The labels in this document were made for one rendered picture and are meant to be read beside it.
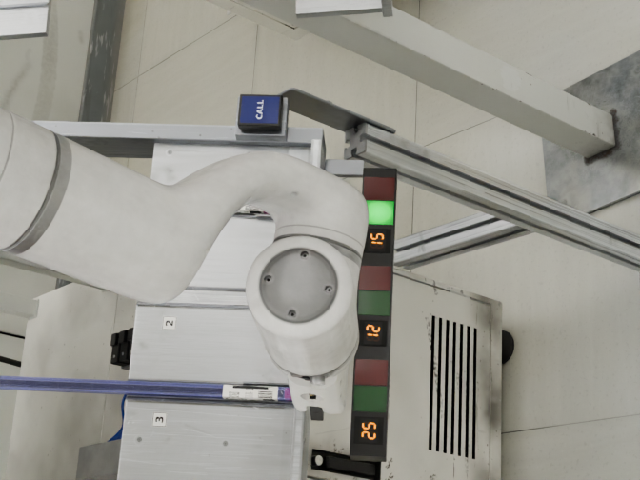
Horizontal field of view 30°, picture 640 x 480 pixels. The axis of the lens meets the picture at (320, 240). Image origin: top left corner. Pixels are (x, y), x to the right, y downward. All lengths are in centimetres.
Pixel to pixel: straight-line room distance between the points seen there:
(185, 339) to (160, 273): 50
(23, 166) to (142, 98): 271
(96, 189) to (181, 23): 263
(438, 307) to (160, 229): 112
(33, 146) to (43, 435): 130
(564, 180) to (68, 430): 93
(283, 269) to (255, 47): 216
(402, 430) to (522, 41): 83
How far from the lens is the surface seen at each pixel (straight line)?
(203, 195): 89
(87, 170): 83
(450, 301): 196
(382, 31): 171
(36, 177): 81
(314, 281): 92
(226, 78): 313
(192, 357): 135
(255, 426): 132
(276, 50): 297
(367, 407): 133
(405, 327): 188
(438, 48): 179
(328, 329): 91
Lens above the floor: 151
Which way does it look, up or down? 36 degrees down
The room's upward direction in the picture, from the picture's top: 72 degrees counter-clockwise
